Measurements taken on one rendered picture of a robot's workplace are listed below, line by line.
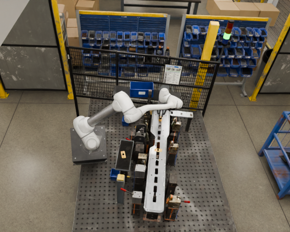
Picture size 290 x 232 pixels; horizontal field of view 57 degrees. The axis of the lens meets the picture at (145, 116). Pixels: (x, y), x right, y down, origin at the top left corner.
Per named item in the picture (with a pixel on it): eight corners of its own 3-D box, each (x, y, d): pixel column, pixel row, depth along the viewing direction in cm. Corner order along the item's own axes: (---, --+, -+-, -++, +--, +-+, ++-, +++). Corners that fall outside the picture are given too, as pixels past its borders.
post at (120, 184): (123, 205, 275) (124, 182, 244) (116, 204, 275) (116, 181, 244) (124, 198, 280) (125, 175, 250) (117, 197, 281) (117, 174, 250)
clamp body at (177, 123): (177, 144, 338) (182, 126, 314) (168, 143, 338) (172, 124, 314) (177, 139, 344) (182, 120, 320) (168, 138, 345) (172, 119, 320)
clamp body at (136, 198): (140, 217, 267) (142, 200, 242) (129, 216, 267) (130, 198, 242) (141, 208, 274) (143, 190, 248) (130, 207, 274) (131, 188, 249)
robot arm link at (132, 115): (145, 115, 260) (137, 103, 259) (133, 123, 247) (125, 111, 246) (136, 119, 269) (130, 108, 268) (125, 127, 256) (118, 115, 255)
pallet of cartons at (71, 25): (89, 69, 558) (84, 21, 485) (49, 70, 547) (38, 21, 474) (89, 40, 643) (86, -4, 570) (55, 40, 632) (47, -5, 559)
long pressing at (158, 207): (166, 214, 241) (166, 213, 240) (142, 211, 242) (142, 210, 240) (170, 110, 340) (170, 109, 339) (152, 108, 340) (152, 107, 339)
